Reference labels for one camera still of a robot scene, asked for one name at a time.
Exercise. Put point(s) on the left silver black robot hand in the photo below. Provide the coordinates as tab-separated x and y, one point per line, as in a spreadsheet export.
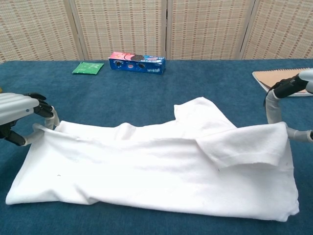
17	105

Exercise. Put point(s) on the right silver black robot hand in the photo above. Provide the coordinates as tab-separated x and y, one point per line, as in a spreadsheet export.
274	107

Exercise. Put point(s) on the white T-shirt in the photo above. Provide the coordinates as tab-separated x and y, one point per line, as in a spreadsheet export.
146	171

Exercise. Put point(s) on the brown spiral notebook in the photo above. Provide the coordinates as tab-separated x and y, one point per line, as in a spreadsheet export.
269	78

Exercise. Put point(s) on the green sachet packet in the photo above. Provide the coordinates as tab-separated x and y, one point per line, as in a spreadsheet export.
88	68

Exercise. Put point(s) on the blue pink cookie box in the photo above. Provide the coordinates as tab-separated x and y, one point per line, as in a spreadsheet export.
137	64

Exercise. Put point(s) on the woven folding screen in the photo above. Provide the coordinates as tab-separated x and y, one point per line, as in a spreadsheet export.
122	29

